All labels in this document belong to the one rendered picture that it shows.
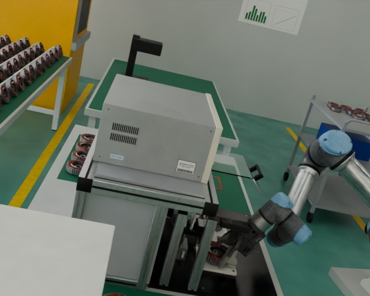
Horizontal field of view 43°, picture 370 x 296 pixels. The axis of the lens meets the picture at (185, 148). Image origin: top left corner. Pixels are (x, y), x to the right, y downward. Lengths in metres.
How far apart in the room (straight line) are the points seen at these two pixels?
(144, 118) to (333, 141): 0.79
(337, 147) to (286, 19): 5.27
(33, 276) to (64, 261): 0.07
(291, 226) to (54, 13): 3.90
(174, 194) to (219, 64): 5.63
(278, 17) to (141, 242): 5.78
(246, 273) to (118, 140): 0.72
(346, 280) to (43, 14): 4.01
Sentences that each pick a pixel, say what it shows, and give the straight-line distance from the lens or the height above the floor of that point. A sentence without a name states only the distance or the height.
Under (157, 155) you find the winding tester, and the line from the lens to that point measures 1.53.
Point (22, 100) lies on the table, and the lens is 3.20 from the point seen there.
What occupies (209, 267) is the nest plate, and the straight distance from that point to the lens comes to 1.77.
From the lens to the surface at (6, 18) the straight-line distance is 5.25.
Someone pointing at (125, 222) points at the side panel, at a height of 0.98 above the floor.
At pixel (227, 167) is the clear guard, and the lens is 1.91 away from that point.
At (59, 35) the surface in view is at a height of 0.84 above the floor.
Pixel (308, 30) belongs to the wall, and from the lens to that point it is 7.18.
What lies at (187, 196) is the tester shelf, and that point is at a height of 1.11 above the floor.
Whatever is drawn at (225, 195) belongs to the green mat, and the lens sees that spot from 2.42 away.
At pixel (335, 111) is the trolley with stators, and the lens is 4.52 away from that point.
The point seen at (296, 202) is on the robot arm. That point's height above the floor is 1.02.
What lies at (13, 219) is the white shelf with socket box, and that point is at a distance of 1.03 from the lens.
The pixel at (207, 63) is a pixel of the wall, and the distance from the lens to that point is 6.97.
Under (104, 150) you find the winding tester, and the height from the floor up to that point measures 1.16.
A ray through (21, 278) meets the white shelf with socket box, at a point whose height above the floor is 1.21.
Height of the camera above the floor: 1.75
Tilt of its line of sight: 20 degrees down
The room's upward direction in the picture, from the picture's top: 15 degrees clockwise
